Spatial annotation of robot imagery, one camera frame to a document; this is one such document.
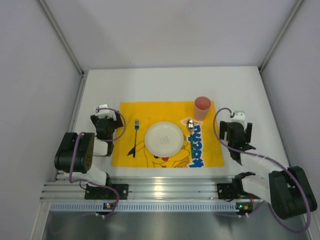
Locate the silver spoon green handle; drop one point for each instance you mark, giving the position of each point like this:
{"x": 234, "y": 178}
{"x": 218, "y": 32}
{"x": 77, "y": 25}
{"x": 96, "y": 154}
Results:
{"x": 190, "y": 125}

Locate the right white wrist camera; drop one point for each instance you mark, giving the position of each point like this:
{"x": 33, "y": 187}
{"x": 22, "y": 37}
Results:
{"x": 238, "y": 116}

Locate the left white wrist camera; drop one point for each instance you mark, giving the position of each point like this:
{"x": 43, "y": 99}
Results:
{"x": 103, "y": 111}

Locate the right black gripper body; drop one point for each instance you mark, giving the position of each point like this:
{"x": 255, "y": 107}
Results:
{"x": 236, "y": 127}

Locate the pink plastic cup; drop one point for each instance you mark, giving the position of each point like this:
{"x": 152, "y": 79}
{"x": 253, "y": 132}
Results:
{"x": 202, "y": 105}

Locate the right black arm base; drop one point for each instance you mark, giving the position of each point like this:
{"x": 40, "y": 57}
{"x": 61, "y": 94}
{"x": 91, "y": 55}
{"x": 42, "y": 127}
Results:
{"x": 227, "y": 192}

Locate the blue metallic fork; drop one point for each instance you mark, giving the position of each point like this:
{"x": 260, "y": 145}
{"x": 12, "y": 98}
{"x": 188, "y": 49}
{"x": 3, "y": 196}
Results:
{"x": 136, "y": 127}

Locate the cream round plate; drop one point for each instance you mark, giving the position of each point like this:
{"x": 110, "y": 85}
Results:
{"x": 164, "y": 139}

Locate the yellow pikachu placemat cloth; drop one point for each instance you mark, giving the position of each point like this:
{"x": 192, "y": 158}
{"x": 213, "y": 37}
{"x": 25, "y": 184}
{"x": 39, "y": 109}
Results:
{"x": 207, "y": 151}

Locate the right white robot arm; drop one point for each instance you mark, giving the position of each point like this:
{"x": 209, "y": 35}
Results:
{"x": 286, "y": 189}

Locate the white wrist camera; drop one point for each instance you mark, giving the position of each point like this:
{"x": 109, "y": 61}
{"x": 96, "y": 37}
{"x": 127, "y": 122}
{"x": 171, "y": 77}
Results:
{"x": 238, "y": 116}
{"x": 103, "y": 111}

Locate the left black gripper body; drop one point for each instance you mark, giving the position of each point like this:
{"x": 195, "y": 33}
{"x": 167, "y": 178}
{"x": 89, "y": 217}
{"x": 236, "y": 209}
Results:
{"x": 106, "y": 120}

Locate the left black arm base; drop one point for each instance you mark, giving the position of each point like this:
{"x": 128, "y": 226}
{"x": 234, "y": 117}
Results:
{"x": 100, "y": 193}

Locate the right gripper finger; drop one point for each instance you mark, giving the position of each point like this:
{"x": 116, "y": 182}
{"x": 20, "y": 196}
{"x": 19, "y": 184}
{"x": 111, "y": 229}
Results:
{"x": 235, "y": 154}
{"x": 248, "y": 147}

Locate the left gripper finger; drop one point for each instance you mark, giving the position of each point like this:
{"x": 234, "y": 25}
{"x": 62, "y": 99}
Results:
{"x": 110, "y": 148}
{"x": 100, "y": 147}

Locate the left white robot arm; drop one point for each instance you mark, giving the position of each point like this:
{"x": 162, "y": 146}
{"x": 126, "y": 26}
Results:
{"x": 76, "y": 151}

